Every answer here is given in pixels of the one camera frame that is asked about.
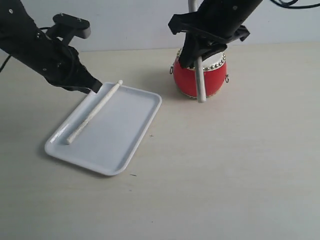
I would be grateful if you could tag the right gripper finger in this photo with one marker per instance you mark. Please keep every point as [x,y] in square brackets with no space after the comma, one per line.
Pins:
[185,59]
[210,53]

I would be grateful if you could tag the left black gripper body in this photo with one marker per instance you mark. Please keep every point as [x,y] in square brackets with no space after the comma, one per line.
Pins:
[51,58]

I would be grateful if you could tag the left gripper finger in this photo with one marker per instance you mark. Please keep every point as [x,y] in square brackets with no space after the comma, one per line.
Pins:
[81,72]
[74,85]

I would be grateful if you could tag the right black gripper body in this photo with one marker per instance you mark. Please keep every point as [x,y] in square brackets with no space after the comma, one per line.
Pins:
[211,23]

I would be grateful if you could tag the white drumstick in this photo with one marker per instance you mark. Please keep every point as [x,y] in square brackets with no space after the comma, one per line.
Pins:
[199,73]
[94,112]

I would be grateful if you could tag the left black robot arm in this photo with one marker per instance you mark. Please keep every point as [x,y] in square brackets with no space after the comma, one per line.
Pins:
[15,24]

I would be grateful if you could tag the red small drum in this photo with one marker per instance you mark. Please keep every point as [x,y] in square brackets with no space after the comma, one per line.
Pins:
[214,71]

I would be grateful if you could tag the white rectangular plastic tray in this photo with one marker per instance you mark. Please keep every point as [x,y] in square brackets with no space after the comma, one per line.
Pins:
[108,142]

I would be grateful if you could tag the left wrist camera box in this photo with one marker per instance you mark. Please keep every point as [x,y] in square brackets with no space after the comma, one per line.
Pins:
[67,27]

